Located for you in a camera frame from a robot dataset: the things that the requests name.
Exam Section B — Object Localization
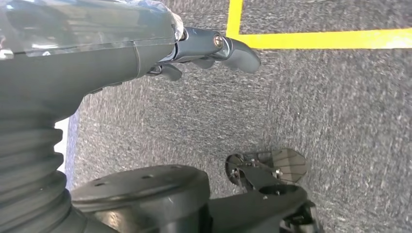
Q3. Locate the metal caster brake pedal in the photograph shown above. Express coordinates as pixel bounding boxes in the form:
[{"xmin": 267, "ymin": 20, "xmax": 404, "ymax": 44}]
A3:
[{"xmin": 224, "ymin": 148, "xmax": 309, "ymax": 194}]

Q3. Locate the yellow floor tape square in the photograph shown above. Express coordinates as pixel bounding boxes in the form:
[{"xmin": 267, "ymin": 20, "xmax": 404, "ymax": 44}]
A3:
[{"xmin": 225, "ymin": 0, "xmax": 412, "ymax": 50}]

